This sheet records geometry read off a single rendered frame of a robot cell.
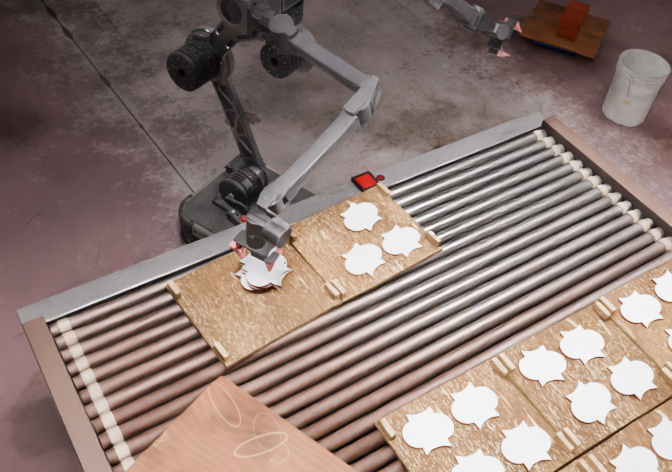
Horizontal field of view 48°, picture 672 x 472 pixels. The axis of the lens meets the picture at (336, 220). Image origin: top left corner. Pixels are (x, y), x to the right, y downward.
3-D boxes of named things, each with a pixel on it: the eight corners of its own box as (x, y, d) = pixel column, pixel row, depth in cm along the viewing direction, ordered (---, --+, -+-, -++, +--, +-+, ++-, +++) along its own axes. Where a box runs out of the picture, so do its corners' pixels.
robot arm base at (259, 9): (263, 25, 249) (264, -8, 240) (283, 34, 246) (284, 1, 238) (247, 35, 244) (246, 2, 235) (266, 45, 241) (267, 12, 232)
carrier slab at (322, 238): (280, 233, 249) (280, 229, 248) (377, 187, 268) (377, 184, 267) (343, 305, 231) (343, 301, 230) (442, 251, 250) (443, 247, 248)
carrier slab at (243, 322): (165, 288, 230) (165, 284, 229) (277, 233, 249) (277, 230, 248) (226, 369, 212) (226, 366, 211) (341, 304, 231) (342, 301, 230)
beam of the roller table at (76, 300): (20, 321, 226) (15, 309, 221) (532, 121, 312) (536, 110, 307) (28, 342, 221) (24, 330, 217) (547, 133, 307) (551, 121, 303)
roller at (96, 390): (79, 396, 208) (76, 387, 205) (581, 173, 289) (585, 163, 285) (85, 410, 205) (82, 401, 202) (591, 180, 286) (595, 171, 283)
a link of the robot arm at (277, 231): (274, 201, 217) (267, 187, 209) (306, 220, 213) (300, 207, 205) (249, 234, 214) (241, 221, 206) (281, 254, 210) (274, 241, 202)
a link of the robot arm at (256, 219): (254, 203, 210) (241, 215, 206) (274, 215, 207) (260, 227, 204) (254, 220, 215) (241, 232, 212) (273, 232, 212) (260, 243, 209)
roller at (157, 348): (73, 382, 211) (70, 373, 207) (572, 165, 292) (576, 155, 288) (79, 396, 208) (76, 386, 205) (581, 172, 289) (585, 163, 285)
